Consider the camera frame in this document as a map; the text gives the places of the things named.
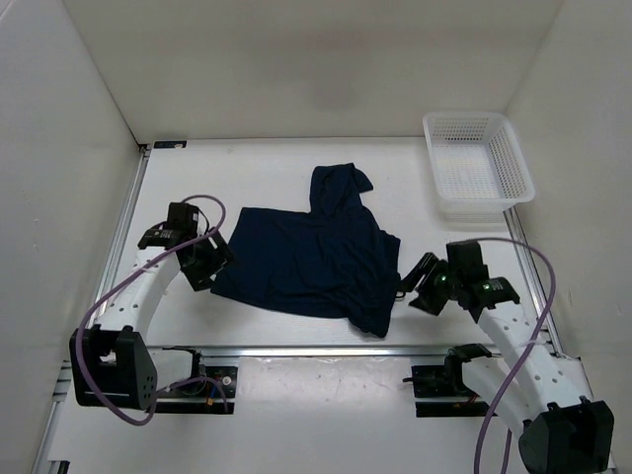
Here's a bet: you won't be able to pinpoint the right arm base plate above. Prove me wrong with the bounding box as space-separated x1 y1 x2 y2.
402 344 494 418

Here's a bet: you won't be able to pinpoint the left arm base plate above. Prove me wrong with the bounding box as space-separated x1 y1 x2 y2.
150 346 239 415

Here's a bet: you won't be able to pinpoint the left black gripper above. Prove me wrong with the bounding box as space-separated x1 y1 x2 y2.
182 227 241 292

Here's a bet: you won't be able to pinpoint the aluminium rail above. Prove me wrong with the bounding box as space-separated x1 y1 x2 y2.
504 207 565 357
58 142 152 347
147 345 559 359

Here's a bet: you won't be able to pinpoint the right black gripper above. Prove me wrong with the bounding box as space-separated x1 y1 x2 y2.
391 253 461 318

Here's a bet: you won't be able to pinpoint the navy blue shorts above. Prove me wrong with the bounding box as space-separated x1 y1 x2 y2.
212 163 401 338

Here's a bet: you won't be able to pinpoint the white plastic perforated basket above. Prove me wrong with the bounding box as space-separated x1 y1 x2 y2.
423 112 535 220

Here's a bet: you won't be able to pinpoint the aluminium left rail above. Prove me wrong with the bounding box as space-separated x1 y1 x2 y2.
58 142 152 347

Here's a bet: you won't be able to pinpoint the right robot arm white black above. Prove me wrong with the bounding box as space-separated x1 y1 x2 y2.
399 239 614 473

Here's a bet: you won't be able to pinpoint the aluminium right rail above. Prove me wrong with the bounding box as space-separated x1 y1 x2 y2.
504 207 565 357

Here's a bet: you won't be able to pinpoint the aluminium front rail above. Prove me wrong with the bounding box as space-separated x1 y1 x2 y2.
147 345 559 359

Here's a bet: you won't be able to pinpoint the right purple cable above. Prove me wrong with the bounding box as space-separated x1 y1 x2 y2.
473 238 562 474

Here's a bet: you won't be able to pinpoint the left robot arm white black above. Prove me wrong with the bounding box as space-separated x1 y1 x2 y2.
69 197 234 425

